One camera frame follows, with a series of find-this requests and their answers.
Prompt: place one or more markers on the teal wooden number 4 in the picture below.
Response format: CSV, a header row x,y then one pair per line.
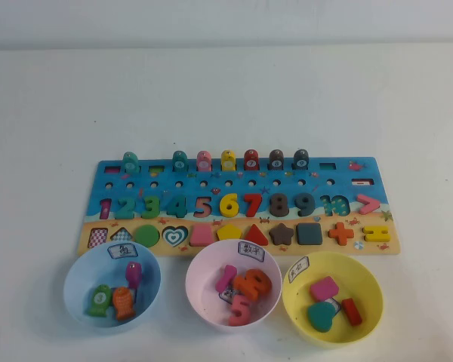
x,y
181,207

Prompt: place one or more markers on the white label on pink bowl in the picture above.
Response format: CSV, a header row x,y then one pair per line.
x,y
251,249

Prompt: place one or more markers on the white label on yellow bowl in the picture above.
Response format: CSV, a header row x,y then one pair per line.
x,y
299,269

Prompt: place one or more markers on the small card in pink bowl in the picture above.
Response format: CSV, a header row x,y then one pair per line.
x,y
226,296

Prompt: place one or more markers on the pink plastic bowl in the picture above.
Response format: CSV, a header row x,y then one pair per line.
x,y
204,298

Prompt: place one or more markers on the white label on blue bowl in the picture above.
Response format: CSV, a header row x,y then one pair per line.
x,y
122,250

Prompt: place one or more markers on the magenta fish piece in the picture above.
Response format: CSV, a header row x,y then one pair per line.
x,y
133,277

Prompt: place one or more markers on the blue wooden number puzzle board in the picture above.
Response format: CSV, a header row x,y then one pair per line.
x,y
377,177

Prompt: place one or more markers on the orange fish piece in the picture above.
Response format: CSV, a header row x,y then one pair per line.
x,y
122,303

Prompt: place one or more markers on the small card in yellow bowl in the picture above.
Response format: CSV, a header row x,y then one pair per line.
x,y
336,303

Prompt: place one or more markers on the yellow plastic bowl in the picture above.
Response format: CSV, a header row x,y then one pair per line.
x,y
366,279

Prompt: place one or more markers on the green fish piece printed 3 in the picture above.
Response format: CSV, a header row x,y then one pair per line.
x,y
98,299

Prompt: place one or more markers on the light blue plastic bowl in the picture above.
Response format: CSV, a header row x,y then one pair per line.
x,y
79,298

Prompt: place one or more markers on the yellow fish peg printed 6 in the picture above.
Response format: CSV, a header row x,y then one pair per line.
x,y
228,160

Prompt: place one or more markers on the yellow wooden number 6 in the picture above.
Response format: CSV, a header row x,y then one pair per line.
x,y
223,206

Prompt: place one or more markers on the pink fish peg printed 5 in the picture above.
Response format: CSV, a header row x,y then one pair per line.
x,y
204,161

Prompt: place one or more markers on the red fish peg printed 7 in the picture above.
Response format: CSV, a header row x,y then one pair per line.
x,y
251,159

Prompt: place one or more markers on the red wooden number 7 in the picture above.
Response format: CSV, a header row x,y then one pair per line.
x,y
253,205

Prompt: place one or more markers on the teal fish peg printed 4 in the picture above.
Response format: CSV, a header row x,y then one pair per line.
x,y
179,161

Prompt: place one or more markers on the yellow wooden pentagon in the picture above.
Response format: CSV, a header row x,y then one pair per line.
x,y
229,234

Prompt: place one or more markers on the brown fish peg printed 8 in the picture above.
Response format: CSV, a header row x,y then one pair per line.
x,y
276,159

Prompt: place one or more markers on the brown wooden number 8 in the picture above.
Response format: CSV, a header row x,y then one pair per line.
x,y
280,204

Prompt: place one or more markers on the pink wooden trapezoid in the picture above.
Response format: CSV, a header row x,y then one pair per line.
x,y
202,237

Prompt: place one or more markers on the red wooden triangle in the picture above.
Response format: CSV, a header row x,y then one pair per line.
x,y
256,237

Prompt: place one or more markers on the brown wooden star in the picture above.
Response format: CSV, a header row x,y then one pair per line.
x,y
282,234

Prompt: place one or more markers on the slate fish peg printed 9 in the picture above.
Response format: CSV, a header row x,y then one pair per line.
x,y
301,159

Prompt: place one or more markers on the green wooden number 3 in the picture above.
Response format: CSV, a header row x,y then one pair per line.
x,y
155,213

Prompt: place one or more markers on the slate wooden number 9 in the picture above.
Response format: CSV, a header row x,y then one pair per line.
x,y
310,205

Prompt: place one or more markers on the green wooden circle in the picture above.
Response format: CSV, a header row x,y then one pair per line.
x,y
147,236

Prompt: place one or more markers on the pink wooden number 1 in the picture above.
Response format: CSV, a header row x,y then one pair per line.
x,y
224,279

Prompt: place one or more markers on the teal fish peg printed 2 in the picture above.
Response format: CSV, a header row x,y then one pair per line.
x,y
130,163

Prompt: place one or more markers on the slate wooden square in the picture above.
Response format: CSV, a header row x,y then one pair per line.
x,y
309,234

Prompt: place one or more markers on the orange wooden number 10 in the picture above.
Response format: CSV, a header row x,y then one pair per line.
x,y
240,283

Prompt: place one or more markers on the teal wooden number 2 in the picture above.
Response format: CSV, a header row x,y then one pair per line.
x,y
125,215

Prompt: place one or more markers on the pink wooden number 5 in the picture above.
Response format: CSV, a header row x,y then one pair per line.
x,y
236,301

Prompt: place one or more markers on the orange wooden plus sign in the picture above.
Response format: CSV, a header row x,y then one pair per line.
x,y
341,233

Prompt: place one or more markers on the pink wooden rectangle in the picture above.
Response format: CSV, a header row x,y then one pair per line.
x,y
324,288

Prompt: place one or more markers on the pink wooden greater-than sign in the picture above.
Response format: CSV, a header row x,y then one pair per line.
x,y
373,203

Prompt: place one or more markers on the yellow wooden equals sign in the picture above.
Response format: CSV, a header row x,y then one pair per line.
x,y
368,234

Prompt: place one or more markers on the teal wooden heart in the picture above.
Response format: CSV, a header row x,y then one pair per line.
x,y
321,317

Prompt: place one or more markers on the red wooden bar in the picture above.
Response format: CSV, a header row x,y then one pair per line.
x,y
352,312

